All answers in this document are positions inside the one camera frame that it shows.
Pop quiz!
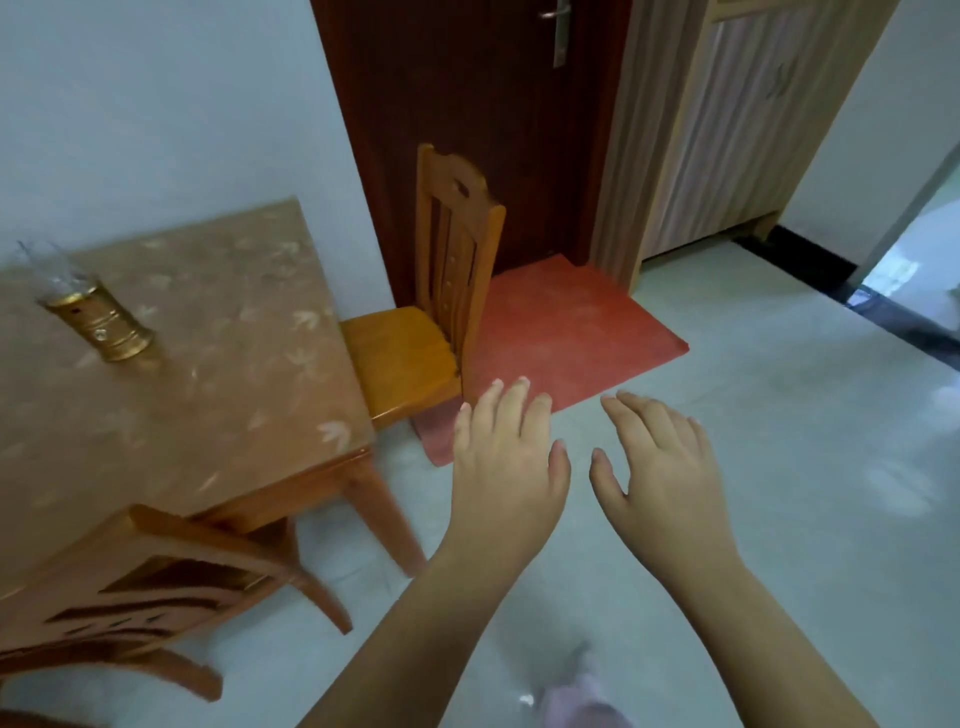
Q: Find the person's left hand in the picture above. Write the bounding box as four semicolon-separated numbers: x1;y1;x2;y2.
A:
442;377;572;580

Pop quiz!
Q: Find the person's right hand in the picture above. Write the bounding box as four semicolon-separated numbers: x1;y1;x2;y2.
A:
589;390;745;595

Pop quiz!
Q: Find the person's right forearm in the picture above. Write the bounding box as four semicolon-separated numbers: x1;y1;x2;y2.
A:
656;558;880;728

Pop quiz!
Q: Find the person's left forearm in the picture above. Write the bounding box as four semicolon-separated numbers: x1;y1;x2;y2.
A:
298;543;526;728

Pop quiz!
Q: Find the red door mat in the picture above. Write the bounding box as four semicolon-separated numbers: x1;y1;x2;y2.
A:
409;252;690;468

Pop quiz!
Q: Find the wooden dining table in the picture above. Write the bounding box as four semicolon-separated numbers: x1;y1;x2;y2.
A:
191;446;429;580

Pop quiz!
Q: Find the wooden slat back chair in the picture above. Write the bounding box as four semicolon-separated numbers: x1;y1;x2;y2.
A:
339;143;508;432

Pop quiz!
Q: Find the leaf patterned table cover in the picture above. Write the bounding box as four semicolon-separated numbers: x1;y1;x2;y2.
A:
0;196;377;582

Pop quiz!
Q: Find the light wooden wardrobe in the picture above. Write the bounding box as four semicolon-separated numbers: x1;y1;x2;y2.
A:
589;0;902;295

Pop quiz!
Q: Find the dark red door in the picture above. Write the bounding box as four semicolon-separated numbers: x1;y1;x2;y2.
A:
309;0;633;309

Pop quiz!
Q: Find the wooden carved back chair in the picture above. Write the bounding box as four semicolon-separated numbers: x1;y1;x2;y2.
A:
0;504;354;704

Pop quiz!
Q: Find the gold base glass lamp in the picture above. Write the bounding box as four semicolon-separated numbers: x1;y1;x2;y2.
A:
16;240;156;365

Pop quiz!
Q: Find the silver door handle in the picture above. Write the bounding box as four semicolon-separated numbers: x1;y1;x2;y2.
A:
537;0;573;69

